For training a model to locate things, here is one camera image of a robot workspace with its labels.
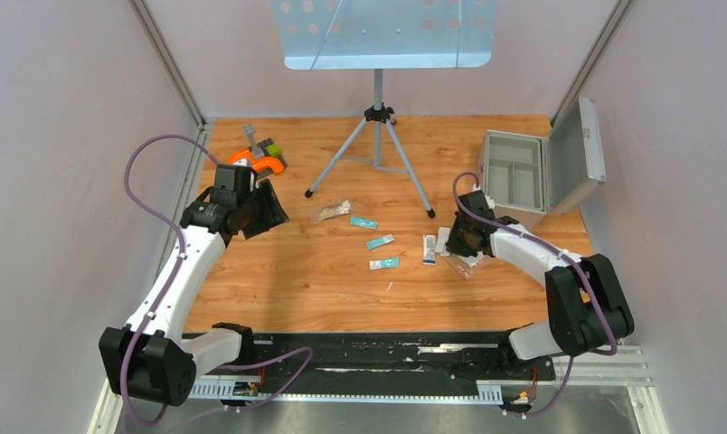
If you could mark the blue white sachet lower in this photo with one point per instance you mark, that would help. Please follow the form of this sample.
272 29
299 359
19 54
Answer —
391 263

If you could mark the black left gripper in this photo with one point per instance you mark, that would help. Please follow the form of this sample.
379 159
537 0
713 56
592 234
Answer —
273 212

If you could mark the blue Basewing sachet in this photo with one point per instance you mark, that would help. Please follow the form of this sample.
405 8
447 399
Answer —
363 223

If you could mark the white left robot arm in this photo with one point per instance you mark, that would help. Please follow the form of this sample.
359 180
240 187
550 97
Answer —
147 358

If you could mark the small white blue box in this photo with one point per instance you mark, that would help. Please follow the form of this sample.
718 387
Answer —
429 249

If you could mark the white pads zip bag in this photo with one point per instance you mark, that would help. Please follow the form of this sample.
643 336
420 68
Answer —
464 266

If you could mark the grey metal case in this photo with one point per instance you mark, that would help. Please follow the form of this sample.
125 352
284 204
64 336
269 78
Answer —
573 164

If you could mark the blue music stand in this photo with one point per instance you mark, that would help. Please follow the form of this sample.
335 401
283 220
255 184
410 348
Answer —
382 36

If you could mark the blue white sachet middle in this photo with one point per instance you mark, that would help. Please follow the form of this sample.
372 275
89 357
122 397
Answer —
380 241

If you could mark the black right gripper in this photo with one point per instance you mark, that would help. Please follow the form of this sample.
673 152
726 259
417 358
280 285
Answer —
451 243

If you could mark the orange grey toy fixture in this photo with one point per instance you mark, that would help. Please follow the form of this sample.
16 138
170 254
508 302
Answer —
265 156

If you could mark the grey plastic tray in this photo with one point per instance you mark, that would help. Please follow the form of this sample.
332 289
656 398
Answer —
510 167

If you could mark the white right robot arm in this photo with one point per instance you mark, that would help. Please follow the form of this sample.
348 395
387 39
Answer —
586 308

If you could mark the cotton swabs bag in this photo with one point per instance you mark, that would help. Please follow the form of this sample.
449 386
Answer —
331 211

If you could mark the blue white sachet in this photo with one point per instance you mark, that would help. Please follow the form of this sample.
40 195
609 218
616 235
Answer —
391 263
380 241

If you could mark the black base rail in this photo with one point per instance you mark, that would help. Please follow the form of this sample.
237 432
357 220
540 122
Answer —
394 364

